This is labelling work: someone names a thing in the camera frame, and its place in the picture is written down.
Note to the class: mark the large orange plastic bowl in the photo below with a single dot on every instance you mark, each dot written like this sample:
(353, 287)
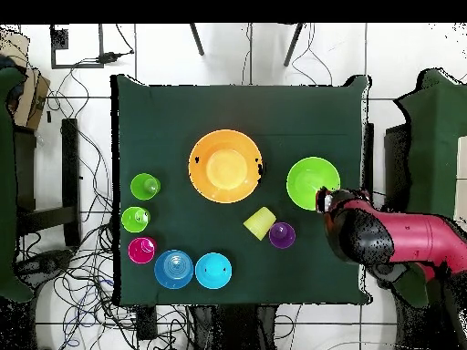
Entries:
(226, 167)

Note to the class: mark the yellow plastic cup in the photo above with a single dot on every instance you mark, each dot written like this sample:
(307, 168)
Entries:
(259, 222)

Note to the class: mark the green plastic bowl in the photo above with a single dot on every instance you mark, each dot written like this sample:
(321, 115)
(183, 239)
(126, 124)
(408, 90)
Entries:
(306, 178)

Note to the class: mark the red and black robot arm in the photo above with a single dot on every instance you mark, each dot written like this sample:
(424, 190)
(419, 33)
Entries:
(408, 237)

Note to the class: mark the purple plastic cup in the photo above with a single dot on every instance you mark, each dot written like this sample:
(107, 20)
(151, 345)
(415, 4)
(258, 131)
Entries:
(282, 236)

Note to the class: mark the ribbed cyan plastic bowl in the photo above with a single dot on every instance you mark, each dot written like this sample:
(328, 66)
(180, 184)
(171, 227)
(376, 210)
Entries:
(211, 271)

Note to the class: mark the dark green table cloth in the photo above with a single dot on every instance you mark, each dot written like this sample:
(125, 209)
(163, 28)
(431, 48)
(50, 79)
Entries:
(219, 109)

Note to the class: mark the green plastic cup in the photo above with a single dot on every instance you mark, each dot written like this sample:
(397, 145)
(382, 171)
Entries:
(131, 220)
(140, 187)

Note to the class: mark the translucent blue plastic bowl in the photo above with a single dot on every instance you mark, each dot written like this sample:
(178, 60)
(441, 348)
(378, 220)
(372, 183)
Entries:
(173, 271)

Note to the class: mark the red plastic cup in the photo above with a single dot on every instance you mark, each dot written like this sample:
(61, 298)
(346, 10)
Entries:
(138, 251)

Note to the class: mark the black power strip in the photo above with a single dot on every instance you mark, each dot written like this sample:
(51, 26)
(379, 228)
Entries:
(146, 322)

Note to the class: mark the black tripod leg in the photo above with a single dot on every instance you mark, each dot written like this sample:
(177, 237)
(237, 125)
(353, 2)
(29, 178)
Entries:
(197, 39)
(293, 43)

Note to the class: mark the black power adapter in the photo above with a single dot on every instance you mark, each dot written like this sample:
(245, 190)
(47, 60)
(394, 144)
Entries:
(109, 57)

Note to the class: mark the black stand base with knob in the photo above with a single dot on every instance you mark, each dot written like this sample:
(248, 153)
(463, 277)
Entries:
(43, 264)

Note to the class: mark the green-clothed side table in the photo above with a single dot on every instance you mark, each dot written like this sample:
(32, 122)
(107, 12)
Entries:
(7, 182)
(434, 146)

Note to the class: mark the brown cardboard box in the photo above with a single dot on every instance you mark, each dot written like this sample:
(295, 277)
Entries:
(29, 98)

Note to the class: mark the white boxes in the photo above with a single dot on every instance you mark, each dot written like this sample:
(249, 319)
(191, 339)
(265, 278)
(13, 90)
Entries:
(461, 175)

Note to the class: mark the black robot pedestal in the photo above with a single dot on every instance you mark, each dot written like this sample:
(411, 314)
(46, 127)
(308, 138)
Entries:
(233, 328)

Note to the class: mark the black bench frame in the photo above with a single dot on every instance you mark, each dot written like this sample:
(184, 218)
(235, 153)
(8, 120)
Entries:
(69, 182)

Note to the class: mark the black square floor frame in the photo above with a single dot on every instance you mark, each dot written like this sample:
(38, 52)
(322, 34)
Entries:
(59, 40)

